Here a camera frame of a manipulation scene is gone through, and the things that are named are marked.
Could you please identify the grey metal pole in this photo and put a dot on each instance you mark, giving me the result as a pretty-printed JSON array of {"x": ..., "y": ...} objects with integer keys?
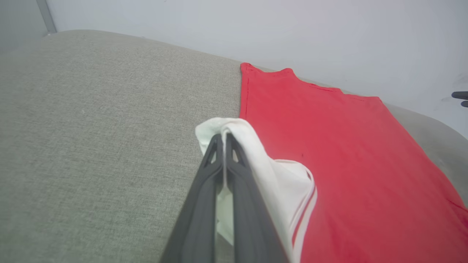
[{"x": 46, "y": 16}]

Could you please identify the red white basketball jersey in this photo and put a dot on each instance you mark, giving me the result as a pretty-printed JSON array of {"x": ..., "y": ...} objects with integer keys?
[{"x": 347, "y": 164}]

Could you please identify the grey fabric sofa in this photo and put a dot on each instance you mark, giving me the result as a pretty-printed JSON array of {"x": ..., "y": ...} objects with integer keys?
[{"x": 102, "y": 146}]

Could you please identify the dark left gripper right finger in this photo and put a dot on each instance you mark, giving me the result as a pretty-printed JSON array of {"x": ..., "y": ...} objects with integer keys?
[{"x": 252, "y": 226}]

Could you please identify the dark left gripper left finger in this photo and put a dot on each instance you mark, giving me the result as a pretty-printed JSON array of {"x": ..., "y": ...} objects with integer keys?
[{"x": 199, "y": 219}]

